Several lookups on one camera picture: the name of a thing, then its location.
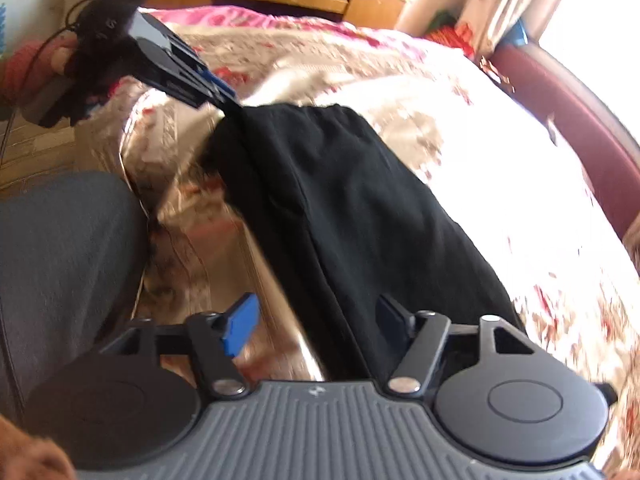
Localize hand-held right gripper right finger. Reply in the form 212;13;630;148
376;294;533;395

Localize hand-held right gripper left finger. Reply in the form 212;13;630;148
97;292;261;401

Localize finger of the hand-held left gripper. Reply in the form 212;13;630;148
131;10;235;99
131;41;242;110

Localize black pants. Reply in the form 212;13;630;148
207;102;526;386

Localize person's left forearm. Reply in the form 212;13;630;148
0;39;57;105

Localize person's right forearm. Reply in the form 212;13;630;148
0;417;77;480

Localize person's left hand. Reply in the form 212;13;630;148
50;35;81;80

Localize pink floral blanket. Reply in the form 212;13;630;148
140;4;416;61

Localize person's grey trouser leg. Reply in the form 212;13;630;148
0;170;152;426

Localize floral satin blanket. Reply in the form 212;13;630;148
75;25;640;480

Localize maroon headboard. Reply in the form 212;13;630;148
487;42;640;261

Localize red bag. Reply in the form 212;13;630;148
425;20;476;59

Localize blue object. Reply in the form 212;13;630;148
510;17;532;47

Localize window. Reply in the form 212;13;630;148
540;0;640;93

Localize black cable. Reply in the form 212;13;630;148
0;0;108;161

